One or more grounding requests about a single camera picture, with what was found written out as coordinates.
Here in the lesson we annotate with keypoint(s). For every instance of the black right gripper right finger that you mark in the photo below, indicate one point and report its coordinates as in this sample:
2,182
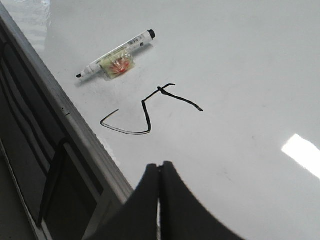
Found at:
182,216

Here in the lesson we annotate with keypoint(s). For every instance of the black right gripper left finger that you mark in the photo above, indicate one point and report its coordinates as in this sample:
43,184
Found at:
137,218

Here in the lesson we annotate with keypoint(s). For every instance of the white whiteboard marker with tape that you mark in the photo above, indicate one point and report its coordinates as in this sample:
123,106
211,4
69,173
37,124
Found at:
119,60

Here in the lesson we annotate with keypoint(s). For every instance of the white whiteboard with aluminium frame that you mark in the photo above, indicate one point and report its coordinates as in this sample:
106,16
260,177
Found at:
228,91

